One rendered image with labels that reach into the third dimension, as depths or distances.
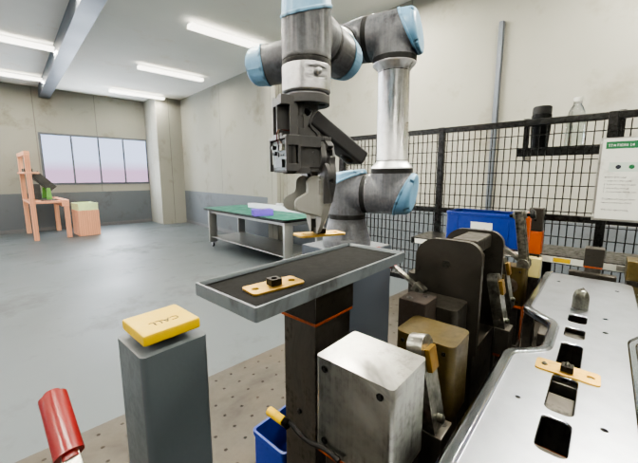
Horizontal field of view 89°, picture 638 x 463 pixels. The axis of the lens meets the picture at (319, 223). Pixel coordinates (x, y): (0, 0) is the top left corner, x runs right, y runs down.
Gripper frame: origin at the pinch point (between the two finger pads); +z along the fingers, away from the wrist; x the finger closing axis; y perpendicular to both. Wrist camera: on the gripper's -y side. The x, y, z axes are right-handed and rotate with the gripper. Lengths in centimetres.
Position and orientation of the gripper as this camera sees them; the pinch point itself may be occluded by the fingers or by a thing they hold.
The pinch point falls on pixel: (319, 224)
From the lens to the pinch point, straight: 54.4
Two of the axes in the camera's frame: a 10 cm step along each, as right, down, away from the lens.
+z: 0.0, 9.9, 1.5
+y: -8.8, 0.7, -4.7
